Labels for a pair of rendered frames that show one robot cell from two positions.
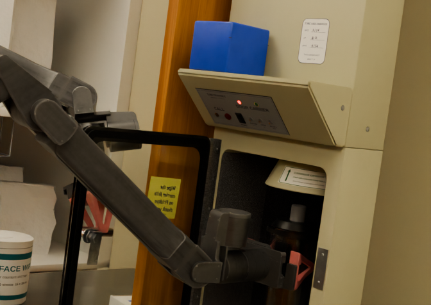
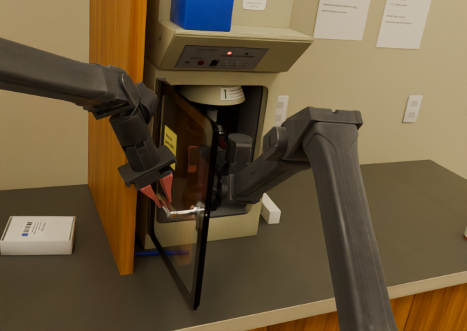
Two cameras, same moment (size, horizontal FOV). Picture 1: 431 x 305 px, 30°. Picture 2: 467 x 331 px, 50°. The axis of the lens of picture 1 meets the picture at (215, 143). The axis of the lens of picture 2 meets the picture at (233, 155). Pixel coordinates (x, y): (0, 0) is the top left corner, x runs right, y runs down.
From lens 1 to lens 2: 1.46 m
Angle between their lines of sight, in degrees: 73
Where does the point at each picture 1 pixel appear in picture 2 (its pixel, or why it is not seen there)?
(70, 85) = (114, 76)
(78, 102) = (130, 92)
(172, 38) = not seen: outside the picture
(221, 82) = (226, 41)
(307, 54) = (250, 2)
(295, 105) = (285, 52)
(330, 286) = not seen: hidden behind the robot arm
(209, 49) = (210, 10)
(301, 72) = (244, 17)
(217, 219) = (248, 149)
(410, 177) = not seen: hidden behind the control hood
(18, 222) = not seen: outside the picture
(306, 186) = (238, 98)
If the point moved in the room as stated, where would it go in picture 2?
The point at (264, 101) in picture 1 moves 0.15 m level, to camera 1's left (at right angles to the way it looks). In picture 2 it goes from (258, 51) to (234, 62)
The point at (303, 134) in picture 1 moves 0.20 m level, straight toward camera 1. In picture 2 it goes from (267, 67) to (351, 86)
